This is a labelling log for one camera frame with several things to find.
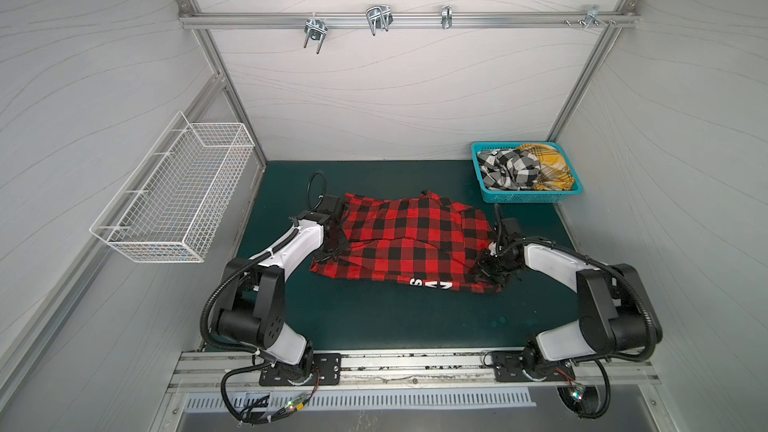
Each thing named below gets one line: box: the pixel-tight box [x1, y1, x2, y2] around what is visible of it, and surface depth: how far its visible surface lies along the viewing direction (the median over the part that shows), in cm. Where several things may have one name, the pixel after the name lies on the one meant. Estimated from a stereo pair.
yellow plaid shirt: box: [516, 144, 574, 191], surface depth 106 cm
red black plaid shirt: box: [310, 190, 503, 293], surface depth 98 cm
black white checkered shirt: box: [477, 148, 541, 190], surface depth 107 cm
